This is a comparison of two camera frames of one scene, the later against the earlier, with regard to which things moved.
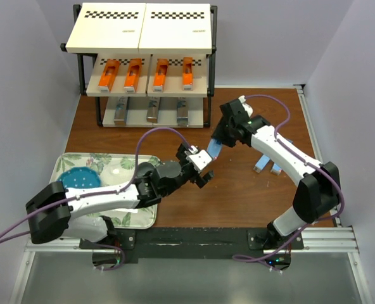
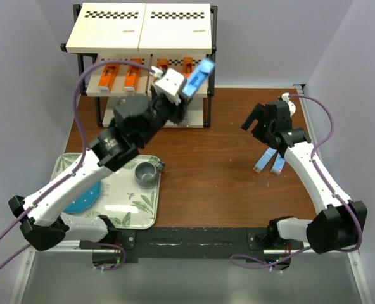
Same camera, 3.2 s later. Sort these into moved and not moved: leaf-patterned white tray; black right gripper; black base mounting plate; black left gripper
Moved: black right gripper; black left gripper
Not moved: black base mounting plate; leaf-patterned white tray
